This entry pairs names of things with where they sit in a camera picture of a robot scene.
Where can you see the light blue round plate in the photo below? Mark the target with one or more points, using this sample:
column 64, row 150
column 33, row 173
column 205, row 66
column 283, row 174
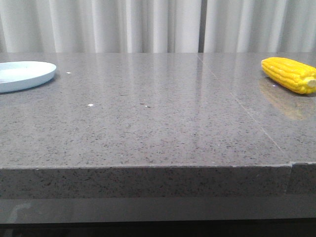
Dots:
column 20, row 75

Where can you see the white pleated curtain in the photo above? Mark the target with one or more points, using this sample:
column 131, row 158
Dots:
column 100, row 26
column 259, row 26

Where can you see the white pleated curtain right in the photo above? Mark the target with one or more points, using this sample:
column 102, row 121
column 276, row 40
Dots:
column 259, row 26

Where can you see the yellow corn cob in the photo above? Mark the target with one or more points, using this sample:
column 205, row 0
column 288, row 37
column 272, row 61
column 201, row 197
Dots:
column 298, row 77

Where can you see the white pleated curtain left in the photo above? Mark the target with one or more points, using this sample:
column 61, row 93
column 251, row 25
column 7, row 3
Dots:
column 100, row 26

